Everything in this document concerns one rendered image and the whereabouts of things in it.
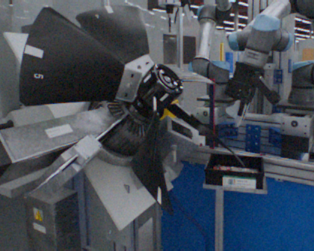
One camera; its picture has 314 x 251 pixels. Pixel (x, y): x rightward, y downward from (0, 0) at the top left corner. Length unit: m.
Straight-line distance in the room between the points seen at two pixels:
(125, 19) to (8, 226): 1.01
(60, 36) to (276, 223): 1.11
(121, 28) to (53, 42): 0.31
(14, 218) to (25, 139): 0.86
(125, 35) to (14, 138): 0.45
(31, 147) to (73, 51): 0.23
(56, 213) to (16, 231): 0.53
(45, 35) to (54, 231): 0.62
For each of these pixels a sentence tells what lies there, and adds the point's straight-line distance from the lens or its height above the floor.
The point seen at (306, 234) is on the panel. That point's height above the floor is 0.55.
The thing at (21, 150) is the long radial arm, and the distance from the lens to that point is 0.64.
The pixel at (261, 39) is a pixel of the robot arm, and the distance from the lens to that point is 0.82.
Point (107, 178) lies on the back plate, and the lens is 0.84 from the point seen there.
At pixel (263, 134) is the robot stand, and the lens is 1.57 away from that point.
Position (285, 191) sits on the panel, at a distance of 1.25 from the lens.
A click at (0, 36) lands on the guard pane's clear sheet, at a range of 1.35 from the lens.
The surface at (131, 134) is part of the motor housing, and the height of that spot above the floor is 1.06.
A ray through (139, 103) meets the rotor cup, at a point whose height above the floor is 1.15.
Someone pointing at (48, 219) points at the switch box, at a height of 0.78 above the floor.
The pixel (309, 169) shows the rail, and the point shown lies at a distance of 1.17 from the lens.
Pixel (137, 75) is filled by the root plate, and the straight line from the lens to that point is 0.77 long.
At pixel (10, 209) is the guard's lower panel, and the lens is 1.46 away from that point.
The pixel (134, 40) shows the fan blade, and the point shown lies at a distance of 0.89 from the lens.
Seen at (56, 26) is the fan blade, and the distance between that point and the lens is 0.69.
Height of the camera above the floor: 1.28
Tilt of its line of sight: 8 degrees down
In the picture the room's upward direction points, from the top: straight up
